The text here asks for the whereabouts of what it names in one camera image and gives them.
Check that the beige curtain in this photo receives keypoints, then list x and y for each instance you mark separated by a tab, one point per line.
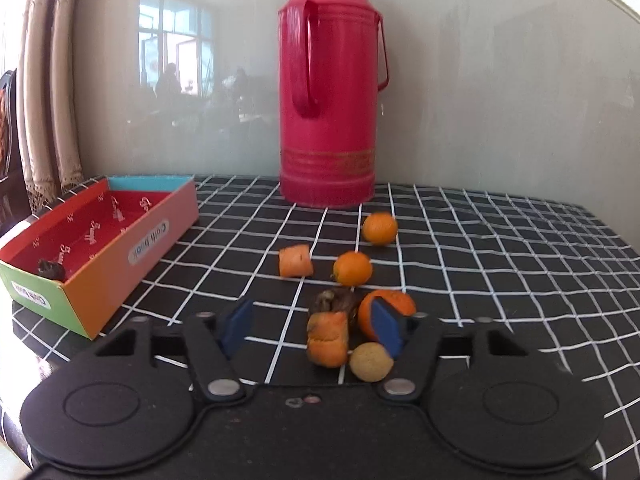
45	85

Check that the large tangerine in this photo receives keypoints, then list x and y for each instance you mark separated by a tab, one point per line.
400	302

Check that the colourful cardboard box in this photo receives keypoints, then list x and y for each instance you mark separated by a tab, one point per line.
100	280

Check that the black white checked tablecloth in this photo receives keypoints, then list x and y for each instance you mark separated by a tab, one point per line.
500	260

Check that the short carrot piece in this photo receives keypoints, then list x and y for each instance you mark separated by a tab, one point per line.
296	261

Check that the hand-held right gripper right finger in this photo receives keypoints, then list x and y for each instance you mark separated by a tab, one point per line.
387	327

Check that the long carrot piece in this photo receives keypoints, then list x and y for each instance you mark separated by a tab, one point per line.
327	342

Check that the dark brown wilted fruit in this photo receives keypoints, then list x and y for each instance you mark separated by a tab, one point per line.
345	302

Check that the round yellow longan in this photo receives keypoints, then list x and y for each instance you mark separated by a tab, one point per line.
370	362

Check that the small tangerine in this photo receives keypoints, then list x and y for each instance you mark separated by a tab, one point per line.
380	228
352	268

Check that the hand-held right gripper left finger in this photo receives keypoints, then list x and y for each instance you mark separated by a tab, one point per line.
235	327

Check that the red thermos flask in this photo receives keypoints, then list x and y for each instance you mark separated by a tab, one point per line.
330	110

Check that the dark dried fruit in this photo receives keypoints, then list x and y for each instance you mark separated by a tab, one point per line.
52	270

